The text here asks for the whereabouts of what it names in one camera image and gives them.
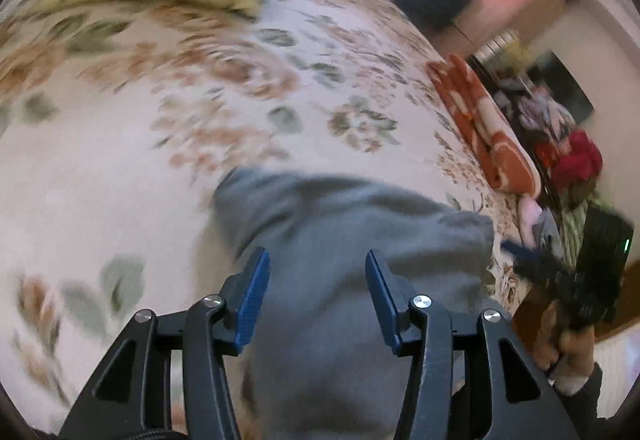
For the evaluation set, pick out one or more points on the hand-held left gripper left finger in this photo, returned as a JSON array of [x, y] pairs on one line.
[[252, 300]]

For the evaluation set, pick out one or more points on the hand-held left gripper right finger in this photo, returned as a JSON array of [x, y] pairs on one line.
[[382, 305]]

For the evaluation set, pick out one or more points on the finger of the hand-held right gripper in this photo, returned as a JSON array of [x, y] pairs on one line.
[[535, 262]]

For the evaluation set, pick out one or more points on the grey pants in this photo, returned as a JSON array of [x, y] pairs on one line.
[[340, 230]]

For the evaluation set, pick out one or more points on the person's right forearm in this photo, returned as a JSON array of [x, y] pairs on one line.
[[587, 400]]

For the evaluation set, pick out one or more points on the person's right hand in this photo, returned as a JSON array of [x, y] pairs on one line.
[[570, 355]]

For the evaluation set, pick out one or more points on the pink cloth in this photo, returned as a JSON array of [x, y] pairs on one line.
[[530, 220]]

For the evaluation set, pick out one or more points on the red clothes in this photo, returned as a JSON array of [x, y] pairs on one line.
[[575, 159]]

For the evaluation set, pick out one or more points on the pile of mixed clothes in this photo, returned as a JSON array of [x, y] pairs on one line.
[[545, 114]]

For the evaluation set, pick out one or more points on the orange white blanket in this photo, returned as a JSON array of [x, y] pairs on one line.
[[480, 119]]

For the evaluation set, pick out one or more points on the black television screen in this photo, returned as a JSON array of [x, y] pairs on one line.
[[570, 89]]

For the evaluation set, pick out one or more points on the bed with floral sheet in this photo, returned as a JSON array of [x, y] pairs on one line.
[[125, 169]]

